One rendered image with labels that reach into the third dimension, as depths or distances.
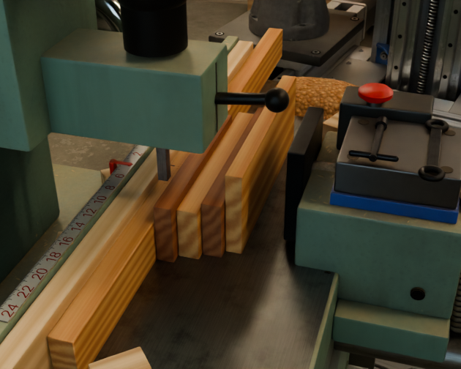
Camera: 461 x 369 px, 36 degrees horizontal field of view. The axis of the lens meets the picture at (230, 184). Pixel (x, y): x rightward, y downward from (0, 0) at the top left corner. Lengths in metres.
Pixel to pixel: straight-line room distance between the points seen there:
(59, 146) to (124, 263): 2.15
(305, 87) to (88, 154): 1.83
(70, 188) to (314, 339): 0.46
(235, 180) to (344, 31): 0.81
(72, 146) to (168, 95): 2.15
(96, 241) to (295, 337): 0.17
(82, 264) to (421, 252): 0.26
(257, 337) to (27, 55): 0.28
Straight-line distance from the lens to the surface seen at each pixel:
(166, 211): 0.59
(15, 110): 0.58
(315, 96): 0.85
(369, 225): 0.58
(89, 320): 0.52
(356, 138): 0.60
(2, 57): 0.56
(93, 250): 0.56
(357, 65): 1.45
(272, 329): 0.55
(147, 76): 0.55
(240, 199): 0.59
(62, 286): 0.53
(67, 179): 0.94
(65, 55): 0.59
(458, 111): 1.30
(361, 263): 0.60
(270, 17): 1.30
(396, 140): 0.60
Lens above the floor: 1.28
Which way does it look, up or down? 32 degrees down
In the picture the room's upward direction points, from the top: straight up
